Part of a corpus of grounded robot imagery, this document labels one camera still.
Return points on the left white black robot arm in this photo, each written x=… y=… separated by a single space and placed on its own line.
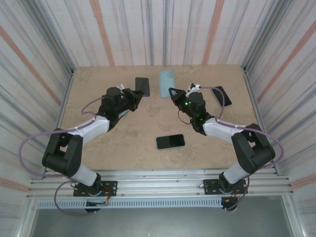
x=93 y=128

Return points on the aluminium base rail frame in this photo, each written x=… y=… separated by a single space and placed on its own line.
x=158 y=184

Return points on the black phone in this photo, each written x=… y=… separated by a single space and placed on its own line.
x=227 y=106
x=171 y=148

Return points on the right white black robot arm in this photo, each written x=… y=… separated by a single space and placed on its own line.
x=219 y=129

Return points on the narrow aluminium side profile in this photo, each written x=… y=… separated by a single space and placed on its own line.
x=63 y=101

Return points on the wide aluminium side profile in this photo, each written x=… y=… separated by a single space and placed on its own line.
x=261 y=123

